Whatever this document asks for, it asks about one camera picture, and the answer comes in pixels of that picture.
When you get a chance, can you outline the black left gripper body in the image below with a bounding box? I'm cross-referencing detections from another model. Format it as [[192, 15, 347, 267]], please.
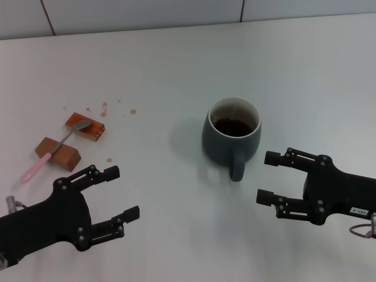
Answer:
[[0, 177, 92, 268]]

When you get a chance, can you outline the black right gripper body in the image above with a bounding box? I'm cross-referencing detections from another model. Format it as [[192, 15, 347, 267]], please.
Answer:
[[302, 155, 376, 226]]

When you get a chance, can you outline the pink-handled metal spoon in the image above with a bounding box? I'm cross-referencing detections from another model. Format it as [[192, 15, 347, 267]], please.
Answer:
[[21, 119, 92, 183]]

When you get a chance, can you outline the grey ceramic cup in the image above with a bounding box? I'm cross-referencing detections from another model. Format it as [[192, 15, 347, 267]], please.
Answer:
[[201, 96, 262, 182]]

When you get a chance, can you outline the stained wooden block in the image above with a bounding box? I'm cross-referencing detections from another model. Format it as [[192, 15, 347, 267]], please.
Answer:
[[64, 112, 106, 142]]

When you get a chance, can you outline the plain wooden block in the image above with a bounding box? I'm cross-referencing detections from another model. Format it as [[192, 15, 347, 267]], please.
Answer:
[[35, 136, 82, 173]]

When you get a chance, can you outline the dark brown coffee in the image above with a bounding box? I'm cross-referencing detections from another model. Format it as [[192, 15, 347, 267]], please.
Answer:
[[211, 117, 257, 138]]

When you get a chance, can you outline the right gripper cable with plug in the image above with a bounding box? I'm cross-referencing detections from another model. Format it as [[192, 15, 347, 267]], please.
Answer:
[[348, 212, 376, 239]]

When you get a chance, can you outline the gripper cable with plug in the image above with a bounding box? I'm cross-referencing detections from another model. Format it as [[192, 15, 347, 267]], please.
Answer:
[[5, 194, 28, 216], [348, 212, 376, 239]]

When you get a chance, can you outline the left gripper cable with plug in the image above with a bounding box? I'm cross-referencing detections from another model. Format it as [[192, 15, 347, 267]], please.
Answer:
[[5, 194, 28, 216]]

